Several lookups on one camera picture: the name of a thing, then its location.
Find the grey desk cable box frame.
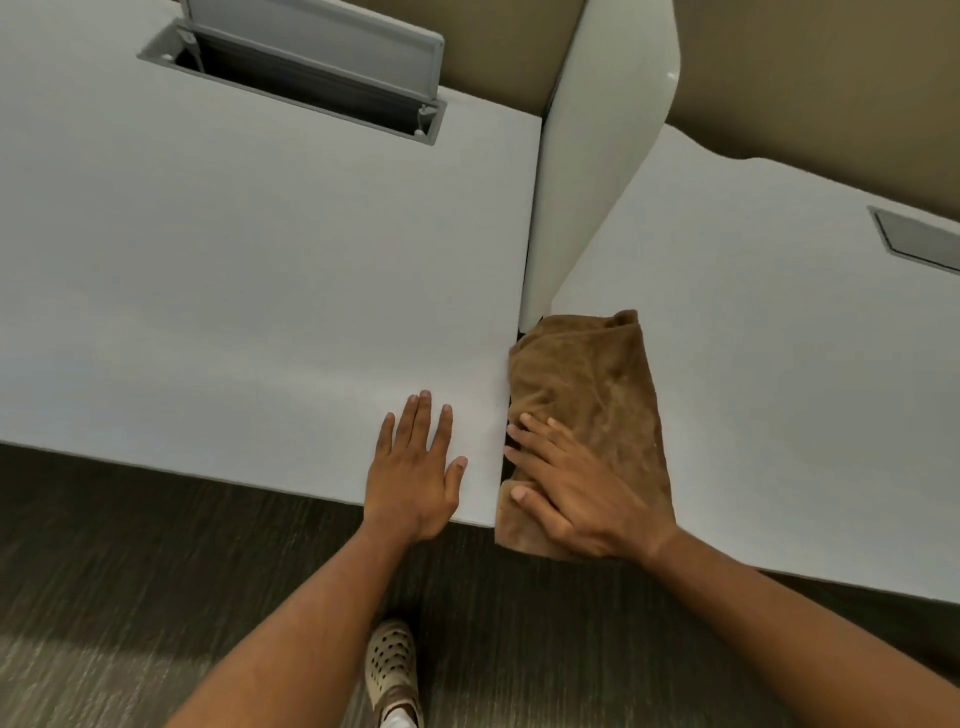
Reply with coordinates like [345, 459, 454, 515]
[137, 18, 448, 147]

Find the beige perforated shoe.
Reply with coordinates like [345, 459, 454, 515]
[364, 619, 426, 728]

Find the person's right hand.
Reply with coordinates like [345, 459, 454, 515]
[502, 411, 678, 569]

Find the person's left forearm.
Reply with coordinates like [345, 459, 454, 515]
[163, 522, 423, 728]

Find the grey cable box flip lid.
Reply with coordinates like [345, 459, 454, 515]
[178, 0, 446, 103]

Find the closed grey desk cable cover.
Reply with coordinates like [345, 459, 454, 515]
[867, 206, 960, 276]

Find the white desk divider panel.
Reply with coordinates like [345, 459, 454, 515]
[519, 0, 682, 333]

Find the brown cleaning cloth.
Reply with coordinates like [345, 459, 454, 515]
[495, 309, 678, 562]

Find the person's right forearm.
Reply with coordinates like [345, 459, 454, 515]
[646, 527, 960, 728]

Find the person's left hand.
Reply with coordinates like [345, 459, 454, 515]
[363, 390, 469, 544]

